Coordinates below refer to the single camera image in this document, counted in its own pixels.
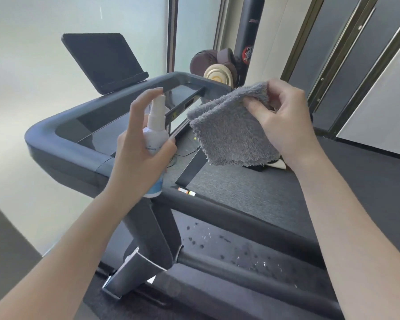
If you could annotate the person's right hand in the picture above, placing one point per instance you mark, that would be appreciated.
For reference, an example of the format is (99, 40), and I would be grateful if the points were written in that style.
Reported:
(293, 129)

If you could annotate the person's left hand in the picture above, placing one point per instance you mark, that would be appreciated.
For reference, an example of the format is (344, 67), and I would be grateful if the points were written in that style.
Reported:
(133, 163)

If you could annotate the white blue spray bottle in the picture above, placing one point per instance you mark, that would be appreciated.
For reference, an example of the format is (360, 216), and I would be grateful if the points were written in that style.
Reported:
(156, 138)

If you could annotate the grey fluffy cloth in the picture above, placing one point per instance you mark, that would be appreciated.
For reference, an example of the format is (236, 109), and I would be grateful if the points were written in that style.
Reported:
(230, 133)

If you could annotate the dark grey treadmill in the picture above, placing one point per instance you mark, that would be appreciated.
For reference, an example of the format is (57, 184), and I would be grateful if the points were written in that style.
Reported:
(70, 143)

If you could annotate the person's left forearm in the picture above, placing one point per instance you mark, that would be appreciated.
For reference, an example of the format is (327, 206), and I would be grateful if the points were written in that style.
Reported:
(63, 259)

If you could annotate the person's right forearm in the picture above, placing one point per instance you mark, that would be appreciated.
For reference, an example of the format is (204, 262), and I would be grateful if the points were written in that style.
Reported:
(353, 243)

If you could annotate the dark glass double door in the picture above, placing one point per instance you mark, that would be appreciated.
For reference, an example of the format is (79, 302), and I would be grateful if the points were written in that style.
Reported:
(330, 46)

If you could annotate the black punching bag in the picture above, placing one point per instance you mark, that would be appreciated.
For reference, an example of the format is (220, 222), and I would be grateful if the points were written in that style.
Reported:
(250, 36)

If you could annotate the black console screen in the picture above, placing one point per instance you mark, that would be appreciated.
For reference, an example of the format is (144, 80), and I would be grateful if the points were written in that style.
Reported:
(103, 59)

